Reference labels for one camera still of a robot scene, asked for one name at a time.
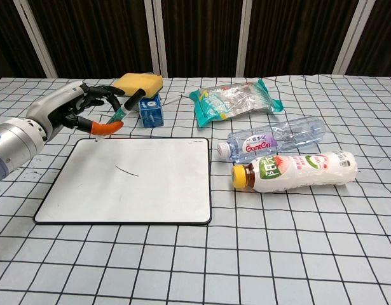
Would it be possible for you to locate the white partition frame post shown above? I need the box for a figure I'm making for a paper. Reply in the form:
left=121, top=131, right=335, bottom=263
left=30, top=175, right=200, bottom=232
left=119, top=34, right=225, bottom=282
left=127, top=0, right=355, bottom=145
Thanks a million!
left=14, top=0, right=58, bottom=79
left=333, top=0, right=370, bottom=76
left=235, top=0, right=259, bottom=78

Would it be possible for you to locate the yellow sponge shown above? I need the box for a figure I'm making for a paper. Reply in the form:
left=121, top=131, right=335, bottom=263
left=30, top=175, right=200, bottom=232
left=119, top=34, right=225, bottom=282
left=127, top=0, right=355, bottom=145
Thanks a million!
left=113, top=72, right=164, bottom=98

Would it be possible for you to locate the green whiteboard marker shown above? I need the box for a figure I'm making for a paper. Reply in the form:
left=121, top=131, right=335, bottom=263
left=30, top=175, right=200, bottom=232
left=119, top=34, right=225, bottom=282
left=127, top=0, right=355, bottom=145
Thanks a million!
left=95, top=89, right=146, bottom=142

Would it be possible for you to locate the white yellow-capped drink bottle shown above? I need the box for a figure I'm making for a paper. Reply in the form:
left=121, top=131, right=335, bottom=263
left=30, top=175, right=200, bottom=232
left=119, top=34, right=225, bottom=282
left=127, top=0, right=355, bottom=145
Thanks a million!
left=231, top=150, right=359, bottom=194

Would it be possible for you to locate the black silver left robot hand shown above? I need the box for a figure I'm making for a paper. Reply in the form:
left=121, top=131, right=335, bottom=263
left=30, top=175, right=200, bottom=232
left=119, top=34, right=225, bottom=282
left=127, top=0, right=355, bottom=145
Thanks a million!
left=26, top=81, right=126, bottom=140

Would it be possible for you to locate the teal clear snack bag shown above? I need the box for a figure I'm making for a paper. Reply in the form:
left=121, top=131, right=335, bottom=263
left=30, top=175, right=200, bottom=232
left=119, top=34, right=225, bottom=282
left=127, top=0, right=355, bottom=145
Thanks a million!
left=189, top=77, right=285, bottom=129

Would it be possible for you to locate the white drawing board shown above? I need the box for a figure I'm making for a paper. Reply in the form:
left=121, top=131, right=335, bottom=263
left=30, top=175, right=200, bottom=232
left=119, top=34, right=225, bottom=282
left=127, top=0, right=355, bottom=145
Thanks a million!
left=33, top=137, right=213, bottom=226

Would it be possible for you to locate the blue cookie box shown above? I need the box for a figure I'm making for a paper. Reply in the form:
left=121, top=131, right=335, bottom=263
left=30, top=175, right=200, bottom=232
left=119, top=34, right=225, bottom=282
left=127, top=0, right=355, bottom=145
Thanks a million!
left=139, top=94, right=165, bottom=128

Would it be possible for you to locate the white black-checked tablecloth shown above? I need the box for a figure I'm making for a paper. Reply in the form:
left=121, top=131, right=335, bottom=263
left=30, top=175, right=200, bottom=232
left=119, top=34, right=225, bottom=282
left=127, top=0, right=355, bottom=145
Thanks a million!
left=0, top=74, right=391, bottom=305

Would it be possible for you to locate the white double partition post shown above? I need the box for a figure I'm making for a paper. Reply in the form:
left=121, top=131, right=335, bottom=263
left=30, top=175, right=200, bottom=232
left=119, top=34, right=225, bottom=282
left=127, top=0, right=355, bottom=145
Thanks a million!
left=143, top=0, right=169, bottom=79

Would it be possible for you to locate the clear water bottle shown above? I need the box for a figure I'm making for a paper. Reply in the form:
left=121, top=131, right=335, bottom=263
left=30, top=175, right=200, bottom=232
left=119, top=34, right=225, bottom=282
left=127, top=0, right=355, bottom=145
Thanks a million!
left=216, top=116, right=327, bottom=161

